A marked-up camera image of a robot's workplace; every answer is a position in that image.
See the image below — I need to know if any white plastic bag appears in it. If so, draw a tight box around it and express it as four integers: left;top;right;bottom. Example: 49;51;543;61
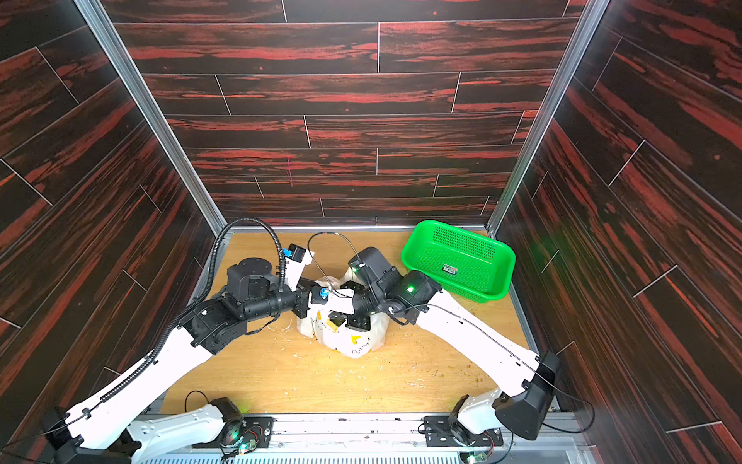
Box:
296;265;390;359

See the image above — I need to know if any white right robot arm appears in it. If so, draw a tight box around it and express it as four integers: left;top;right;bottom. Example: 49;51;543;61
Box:
340;247;560;445

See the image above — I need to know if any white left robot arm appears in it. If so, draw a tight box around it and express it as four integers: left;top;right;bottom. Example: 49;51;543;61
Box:
43;252;312;463

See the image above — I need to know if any small barcode label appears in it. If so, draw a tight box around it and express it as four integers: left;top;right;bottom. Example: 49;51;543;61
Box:
442;265;458;276

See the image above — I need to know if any green plastic basket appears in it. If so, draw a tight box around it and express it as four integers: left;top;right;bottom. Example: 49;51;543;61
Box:
400;220;516;304

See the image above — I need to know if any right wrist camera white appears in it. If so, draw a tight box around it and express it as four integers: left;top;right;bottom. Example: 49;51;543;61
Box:
308;286;355;315

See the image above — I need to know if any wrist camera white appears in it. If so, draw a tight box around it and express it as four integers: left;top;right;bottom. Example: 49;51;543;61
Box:
282;244;313;291
308;286;355;315

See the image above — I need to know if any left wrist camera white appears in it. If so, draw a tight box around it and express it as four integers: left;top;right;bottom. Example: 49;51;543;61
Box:
282;244;313;291

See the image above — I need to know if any black corrugated cable hose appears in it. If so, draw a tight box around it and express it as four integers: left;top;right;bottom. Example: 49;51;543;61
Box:
97;217;286;407

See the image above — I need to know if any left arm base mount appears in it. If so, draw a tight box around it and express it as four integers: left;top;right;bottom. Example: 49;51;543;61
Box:
191;397;276;463

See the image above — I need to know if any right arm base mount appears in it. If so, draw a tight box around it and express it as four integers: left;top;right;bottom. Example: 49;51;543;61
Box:
417;396;504;463

